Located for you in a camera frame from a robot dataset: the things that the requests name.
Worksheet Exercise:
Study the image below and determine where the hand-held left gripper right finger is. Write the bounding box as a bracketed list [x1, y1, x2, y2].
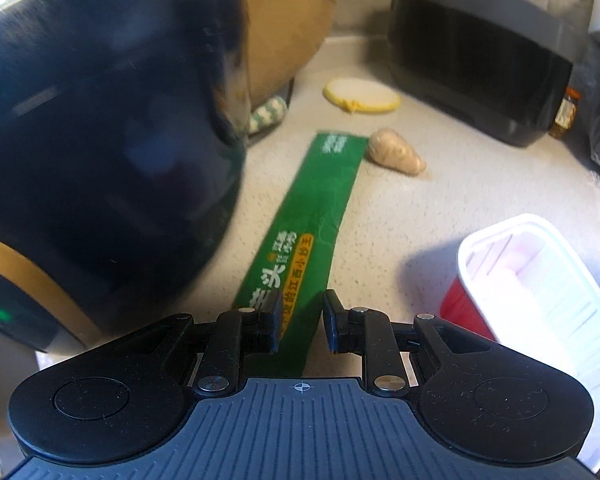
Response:
[321, 289, 477, 401]

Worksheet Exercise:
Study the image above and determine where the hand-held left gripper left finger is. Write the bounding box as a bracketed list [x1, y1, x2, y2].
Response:
[145, 290, 286, 401]

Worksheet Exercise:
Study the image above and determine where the green printed wrapper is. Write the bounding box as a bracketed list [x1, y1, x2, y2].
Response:
[232, 130, 370, 379]

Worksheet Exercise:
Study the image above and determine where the red bin with white rim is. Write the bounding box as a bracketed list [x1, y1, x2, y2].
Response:
[438, 213, 600, 472]

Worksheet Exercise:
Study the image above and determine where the piece of ginger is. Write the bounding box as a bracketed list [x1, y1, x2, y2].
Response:
[368, 129, 427, 177]

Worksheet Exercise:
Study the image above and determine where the green and white striped cloth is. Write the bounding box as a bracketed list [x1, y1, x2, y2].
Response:
[247, 96, 289, 136]

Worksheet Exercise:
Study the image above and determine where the round yellow and white scrubber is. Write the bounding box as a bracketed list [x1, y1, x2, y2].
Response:
[322, 77, 401, 115]

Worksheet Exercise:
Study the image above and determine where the round wooden cutting board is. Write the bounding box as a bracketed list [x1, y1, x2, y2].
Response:
[15, 0, 339, 112]

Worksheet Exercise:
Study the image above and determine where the dark grey countertop appliance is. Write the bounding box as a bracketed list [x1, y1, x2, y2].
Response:
[387, 0, 579, 149]

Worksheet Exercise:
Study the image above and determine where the glass jar with orange lid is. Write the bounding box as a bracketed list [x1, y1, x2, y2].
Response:
[549, 87, 582, 141]

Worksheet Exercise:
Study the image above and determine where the black kettle base gold ring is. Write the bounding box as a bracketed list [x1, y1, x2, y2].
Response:
[0, 232, 102, 354]

